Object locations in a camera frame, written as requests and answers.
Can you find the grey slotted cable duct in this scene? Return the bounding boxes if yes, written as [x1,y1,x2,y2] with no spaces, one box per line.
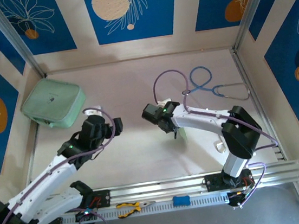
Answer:
[60,191,232,224]

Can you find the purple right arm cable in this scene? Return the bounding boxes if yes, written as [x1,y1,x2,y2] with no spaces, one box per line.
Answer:
[151,57,286,216]

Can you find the light green paper sheet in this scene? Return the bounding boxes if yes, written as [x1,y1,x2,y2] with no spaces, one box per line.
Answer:
[177,126,190,143]

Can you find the aluminium side rail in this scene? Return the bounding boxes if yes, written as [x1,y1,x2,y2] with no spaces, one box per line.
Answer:
[230,43,289,167]
[17,123,48,200]

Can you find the aluminium frame post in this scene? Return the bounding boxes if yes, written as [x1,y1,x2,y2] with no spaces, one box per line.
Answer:
[0,0,48,84]
[227,0,285,53]

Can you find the mint green zip pouch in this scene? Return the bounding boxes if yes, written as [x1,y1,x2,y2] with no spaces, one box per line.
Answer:
[17,73,90,133]

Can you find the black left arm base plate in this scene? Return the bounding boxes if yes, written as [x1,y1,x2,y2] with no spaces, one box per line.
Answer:
[81,189,113,211]

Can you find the aluminium mounting rail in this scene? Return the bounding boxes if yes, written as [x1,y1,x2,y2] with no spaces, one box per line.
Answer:
[47,159,299,218]

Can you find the yellow handled pliers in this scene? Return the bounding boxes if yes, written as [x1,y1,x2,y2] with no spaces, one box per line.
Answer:
[115,198,158,220]

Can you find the blue bone-shaped sponge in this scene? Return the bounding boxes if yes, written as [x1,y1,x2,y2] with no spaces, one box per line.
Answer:
[172,194,191,207]

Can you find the blue stethoscope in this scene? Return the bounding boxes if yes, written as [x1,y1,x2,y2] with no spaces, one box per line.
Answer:
[179,60,251,108]

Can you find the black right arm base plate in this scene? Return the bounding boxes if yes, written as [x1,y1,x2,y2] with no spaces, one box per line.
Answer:
[204,169,255,193]

